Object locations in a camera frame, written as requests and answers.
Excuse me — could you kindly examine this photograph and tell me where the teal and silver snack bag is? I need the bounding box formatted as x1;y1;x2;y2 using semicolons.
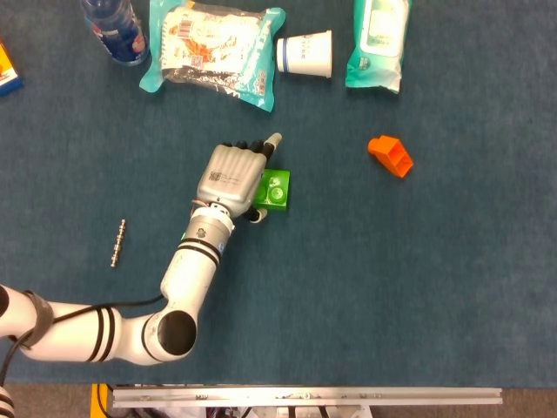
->
138;0;287;113

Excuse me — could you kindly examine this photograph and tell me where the green toy brick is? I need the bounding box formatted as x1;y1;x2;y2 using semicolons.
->
253;168;292;213

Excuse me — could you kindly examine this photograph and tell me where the blue label drink bottle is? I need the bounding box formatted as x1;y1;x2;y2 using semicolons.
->
81;0;151;66

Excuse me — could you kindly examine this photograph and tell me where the dark blue felt table cover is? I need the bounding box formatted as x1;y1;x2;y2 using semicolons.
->
0;0;557;387

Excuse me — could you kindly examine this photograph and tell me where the orange and blue carton box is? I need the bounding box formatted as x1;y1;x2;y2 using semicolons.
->
0;38;24;98

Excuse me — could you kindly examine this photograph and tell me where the aluminium profile rail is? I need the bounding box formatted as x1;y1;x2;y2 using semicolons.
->
111;387;504;409

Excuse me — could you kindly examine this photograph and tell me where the white paper cup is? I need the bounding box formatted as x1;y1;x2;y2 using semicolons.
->
276;30;334;80

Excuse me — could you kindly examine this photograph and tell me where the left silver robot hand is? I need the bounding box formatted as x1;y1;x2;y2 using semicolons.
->
195;132;284;224

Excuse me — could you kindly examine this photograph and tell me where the yellow frame post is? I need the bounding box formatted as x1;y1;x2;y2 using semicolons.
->
90;383;110;418

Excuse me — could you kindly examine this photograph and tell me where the orange toy brick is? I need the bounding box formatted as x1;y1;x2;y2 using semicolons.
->
367;135;414;179

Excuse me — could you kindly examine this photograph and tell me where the teal wet wipes pack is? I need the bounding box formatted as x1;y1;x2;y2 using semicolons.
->
345;0;413;94

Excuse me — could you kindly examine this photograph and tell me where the beaded silver metal rod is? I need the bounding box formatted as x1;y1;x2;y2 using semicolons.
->
109;219;128;270

